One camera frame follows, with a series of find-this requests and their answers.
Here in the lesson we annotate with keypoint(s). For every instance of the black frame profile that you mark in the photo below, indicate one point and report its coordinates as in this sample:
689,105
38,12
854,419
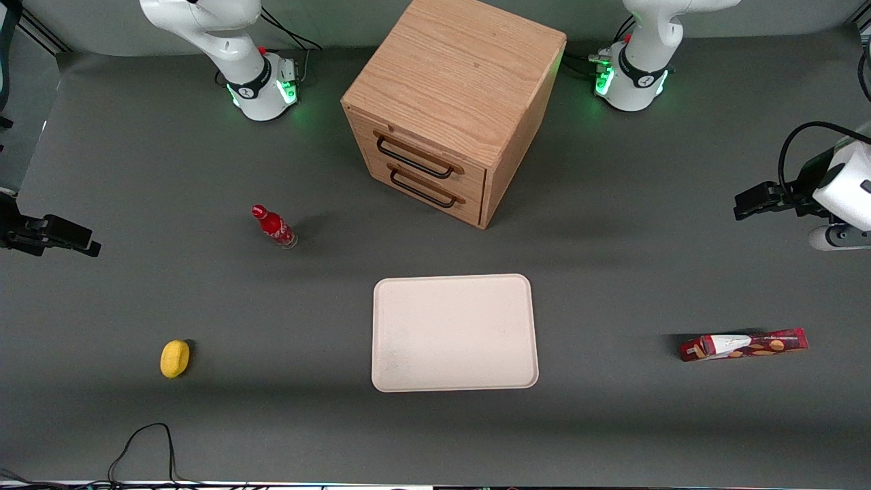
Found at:
44,35

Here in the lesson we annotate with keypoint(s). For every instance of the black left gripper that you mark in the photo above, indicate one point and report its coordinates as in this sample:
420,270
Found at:
800,197

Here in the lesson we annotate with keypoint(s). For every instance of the yellow lemon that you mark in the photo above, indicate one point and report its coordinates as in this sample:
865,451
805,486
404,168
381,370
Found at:
175,358

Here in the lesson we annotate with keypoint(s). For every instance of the wooden drawer cabinet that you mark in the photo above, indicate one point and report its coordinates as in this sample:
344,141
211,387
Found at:
456,75

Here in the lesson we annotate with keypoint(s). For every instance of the red cola bottle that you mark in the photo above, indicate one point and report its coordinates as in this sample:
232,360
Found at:
274,226

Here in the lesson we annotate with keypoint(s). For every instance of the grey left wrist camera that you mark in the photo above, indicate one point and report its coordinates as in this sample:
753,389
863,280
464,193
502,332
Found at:
840,237

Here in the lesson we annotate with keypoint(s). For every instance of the red tartan cookie box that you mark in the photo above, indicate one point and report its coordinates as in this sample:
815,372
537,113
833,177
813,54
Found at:
748,346

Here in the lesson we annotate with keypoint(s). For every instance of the cream rectangular tray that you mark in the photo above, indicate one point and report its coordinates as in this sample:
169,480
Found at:
452,333

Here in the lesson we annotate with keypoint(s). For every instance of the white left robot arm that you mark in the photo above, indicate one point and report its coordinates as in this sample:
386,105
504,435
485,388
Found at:
639,68

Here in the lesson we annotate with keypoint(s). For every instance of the wooden drawer front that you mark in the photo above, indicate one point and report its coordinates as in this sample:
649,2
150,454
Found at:
469,180
469,207

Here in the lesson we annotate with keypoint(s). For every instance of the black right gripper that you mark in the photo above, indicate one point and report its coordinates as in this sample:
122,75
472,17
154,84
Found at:
15,228

